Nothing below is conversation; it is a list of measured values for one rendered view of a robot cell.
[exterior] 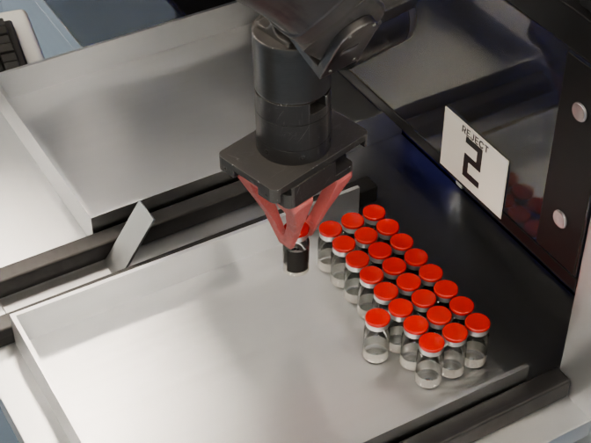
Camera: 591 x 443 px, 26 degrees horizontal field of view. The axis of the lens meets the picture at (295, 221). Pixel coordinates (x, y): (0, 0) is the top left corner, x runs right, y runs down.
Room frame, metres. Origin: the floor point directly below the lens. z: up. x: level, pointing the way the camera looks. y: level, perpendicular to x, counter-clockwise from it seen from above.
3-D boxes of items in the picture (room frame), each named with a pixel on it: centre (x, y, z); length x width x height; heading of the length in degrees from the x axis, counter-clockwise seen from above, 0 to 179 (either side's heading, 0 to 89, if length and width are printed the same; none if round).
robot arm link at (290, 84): (0.78, 0.00, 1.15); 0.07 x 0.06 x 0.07; 130
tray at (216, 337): (0.72, 0.03, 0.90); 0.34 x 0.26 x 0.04; 120
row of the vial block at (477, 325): (0.80, -0.11, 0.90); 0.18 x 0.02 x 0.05; 30
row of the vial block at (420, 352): (0.77, -0.07, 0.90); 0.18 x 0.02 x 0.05; 30
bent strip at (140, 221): (0.82, 0.19, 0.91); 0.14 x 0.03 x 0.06; 120
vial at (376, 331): (0.73, -0.07, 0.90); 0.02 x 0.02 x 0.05
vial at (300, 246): (0.77, 0.00, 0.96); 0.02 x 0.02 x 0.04
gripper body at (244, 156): (0.77, 0.00, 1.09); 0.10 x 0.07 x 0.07; 134
